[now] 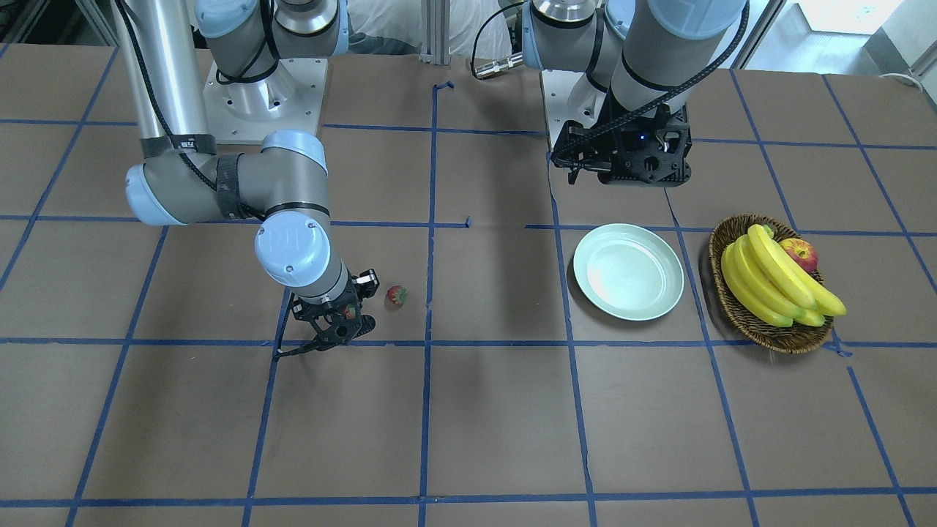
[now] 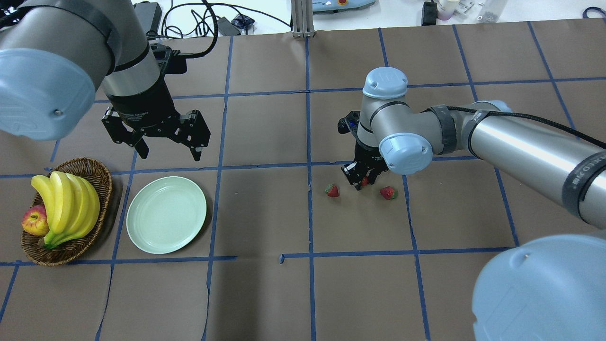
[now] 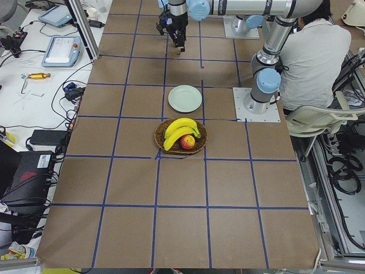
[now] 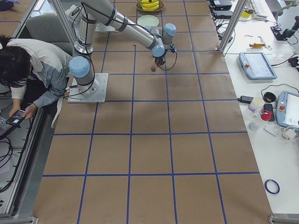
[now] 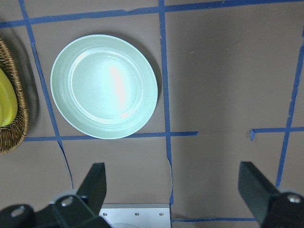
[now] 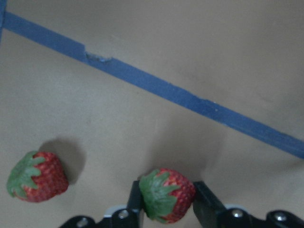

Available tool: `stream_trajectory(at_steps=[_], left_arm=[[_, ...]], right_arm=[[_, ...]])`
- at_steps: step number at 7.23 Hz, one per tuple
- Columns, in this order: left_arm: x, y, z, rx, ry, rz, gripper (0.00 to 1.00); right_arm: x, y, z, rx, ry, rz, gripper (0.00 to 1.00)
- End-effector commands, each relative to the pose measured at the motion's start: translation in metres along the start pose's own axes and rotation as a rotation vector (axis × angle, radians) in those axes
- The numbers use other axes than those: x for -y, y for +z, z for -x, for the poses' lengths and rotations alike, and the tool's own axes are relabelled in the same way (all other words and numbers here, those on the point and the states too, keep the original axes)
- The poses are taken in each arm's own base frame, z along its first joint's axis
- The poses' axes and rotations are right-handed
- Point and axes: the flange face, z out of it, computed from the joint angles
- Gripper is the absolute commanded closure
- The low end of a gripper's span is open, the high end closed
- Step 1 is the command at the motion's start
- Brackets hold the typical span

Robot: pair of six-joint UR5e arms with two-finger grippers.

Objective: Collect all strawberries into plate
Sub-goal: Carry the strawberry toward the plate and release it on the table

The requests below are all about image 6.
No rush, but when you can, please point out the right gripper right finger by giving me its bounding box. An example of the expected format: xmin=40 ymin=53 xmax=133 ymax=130
xmin=193 ymin=181 xmax=304 ymax=228

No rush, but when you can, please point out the red strawberry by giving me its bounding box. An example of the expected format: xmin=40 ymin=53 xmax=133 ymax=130
xmin=6 ymin=151 xmax=69 ymax=203
xmin=139 ymin=168 xmax=196 ymax=224

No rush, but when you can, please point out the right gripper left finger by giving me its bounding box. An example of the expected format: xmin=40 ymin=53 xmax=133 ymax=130
xmin=61 ymin=180 xmax=144 ymax=228

